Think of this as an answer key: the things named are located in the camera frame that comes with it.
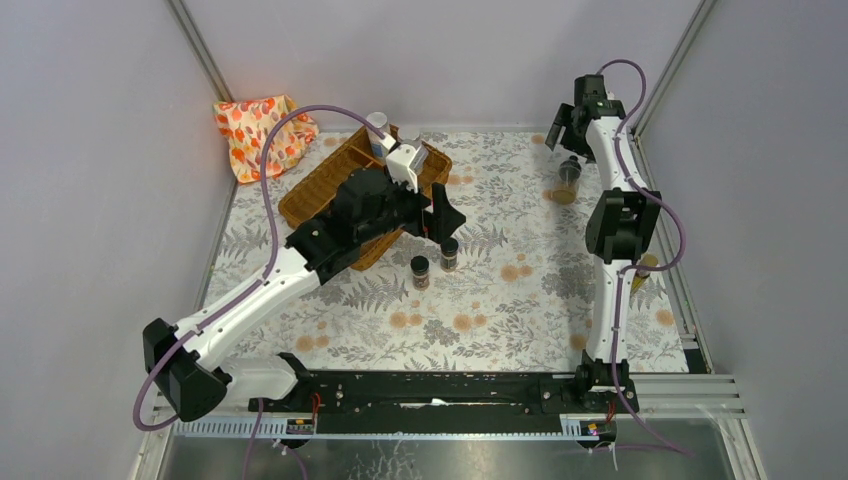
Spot dark spice jar left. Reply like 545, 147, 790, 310
410, 255, 430, 290

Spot dark spice jar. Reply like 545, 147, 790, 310
440, 237, 459, 272
410, 255, 430, 290

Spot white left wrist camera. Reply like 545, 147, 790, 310
386, 143, 424, 193

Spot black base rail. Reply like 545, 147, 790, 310
248, 370, 640, 435

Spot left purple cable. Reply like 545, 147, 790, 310
132, 105, 399, 480

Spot orange floral cloth bag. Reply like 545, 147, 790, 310
213, 95, 319, 184

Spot dark spice jar right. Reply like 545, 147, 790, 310
440, 237, 459, 272

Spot blue label pellet jar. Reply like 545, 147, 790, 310
397, 125, 429, 173
366, 111, 391, 161

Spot yellow label sauce bottle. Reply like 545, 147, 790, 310
631, 253, 659, 295

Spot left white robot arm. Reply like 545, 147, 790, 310
142, 169, 466, 422

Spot brown wicker divided basket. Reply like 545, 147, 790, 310
278, 127, 453, 229

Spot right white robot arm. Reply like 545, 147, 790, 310
545, 74, 660, 412

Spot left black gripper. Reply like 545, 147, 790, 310
355, 168, 464, 245

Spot aluminium frame rail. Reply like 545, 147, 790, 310
165, 0, 233, 102

